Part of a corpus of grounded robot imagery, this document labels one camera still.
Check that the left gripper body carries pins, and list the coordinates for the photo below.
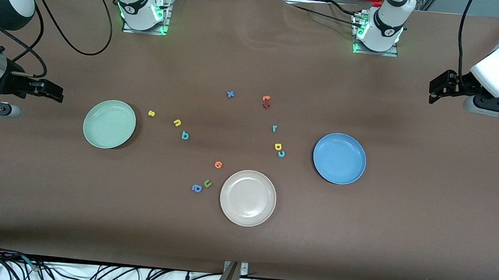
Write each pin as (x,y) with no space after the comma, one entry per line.
(460,83)

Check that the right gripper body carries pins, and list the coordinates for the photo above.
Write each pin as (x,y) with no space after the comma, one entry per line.
(15,84)

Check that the yellow foam letter s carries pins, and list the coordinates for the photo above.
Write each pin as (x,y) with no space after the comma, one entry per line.
(151,113)

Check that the yellow foam letter n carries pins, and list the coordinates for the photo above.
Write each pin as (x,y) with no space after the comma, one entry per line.
(177,122)

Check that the teal foam letter b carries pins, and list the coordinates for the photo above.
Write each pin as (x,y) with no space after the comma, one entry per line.
(184,136)

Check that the teal foam letter c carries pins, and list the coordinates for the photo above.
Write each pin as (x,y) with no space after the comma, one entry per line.
(281,154)

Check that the yellow foam letter d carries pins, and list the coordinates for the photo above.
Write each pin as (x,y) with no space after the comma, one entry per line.
(277,147)

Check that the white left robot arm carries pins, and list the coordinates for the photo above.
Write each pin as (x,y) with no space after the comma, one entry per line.
(387,22)

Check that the pale green plate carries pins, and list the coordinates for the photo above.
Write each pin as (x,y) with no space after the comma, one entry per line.
(109,124)

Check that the blue plate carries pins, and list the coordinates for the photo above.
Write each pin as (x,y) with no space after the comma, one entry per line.
(339,158)

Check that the blue foam letter a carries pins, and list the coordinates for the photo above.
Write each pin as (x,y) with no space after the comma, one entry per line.
(194,189)

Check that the orange foam letter t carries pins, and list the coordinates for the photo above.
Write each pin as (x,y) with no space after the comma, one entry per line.
(266,98)

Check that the dark red foam letter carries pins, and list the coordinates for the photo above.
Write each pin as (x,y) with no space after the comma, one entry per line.
(266,105)

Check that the blue foam letter x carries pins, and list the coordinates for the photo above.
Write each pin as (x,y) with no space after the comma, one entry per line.
(230,94)

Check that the green foam letter u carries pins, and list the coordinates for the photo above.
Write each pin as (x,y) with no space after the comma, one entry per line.
(207,184)

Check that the orange foam letter e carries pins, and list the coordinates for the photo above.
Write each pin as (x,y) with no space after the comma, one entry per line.
(217,166)

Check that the beige plate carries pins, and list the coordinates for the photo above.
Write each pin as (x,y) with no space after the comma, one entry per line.
(247,198)

